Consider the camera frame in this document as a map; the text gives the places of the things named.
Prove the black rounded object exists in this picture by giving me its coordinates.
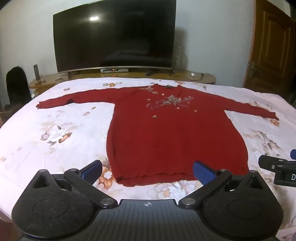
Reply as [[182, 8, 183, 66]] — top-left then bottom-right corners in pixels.
[[6, 66, 33, 107]]

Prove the metal door handle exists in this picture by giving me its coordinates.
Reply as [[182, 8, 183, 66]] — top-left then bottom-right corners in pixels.
[[247, 61, 257, 78]]

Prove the red beaded sweater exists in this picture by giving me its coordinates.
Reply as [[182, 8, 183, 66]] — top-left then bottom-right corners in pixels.
[[36, 84, 280, 188]]

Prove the thin black cable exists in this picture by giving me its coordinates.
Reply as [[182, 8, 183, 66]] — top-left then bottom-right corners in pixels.
[[184, 71, 211, 81]]

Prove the brown wooden door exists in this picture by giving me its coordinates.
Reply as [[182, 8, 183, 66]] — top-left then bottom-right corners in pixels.
[[243, 0, 296, 98]]

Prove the floral white bedsheet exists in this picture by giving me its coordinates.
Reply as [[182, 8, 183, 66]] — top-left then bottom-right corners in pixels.
[[0, 77, 296, 241]]

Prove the grey cylindrical speaker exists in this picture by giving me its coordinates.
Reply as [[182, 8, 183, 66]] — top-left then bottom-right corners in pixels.
[[175, 44, 186, 70]]

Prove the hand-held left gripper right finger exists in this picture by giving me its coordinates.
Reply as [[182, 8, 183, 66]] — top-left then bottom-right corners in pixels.
[[179, 160, 266, 208]]

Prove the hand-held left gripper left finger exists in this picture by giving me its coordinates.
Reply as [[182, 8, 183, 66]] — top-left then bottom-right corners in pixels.
[[30, 160, 118, 208]]

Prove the silver set-top box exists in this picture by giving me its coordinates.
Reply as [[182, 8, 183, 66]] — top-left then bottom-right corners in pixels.
[[100, 68, 129, 73]]

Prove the wooden television stand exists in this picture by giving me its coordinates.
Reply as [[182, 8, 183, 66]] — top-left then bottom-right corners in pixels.
[[29, 69, 216, 90]]

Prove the black flat screen television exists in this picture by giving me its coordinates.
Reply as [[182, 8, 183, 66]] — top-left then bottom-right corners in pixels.
[[53, 0, 177, 75]]

